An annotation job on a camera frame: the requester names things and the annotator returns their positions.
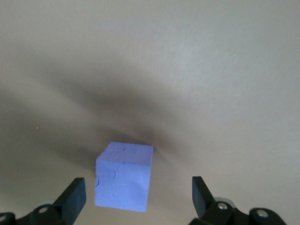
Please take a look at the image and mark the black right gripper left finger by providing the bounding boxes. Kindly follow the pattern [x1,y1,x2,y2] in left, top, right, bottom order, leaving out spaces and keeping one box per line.
[0,177,87,225]

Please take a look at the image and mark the purple foam cube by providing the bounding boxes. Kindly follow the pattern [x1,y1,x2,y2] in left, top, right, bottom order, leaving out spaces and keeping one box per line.
[94,141,154,214]

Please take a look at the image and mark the brown table cover sheet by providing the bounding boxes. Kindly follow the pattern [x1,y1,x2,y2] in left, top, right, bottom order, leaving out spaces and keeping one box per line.
[0,0,300,225]

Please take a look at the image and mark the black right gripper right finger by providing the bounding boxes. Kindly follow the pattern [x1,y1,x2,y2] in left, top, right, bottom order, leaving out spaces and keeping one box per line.
[191,175,288,225]

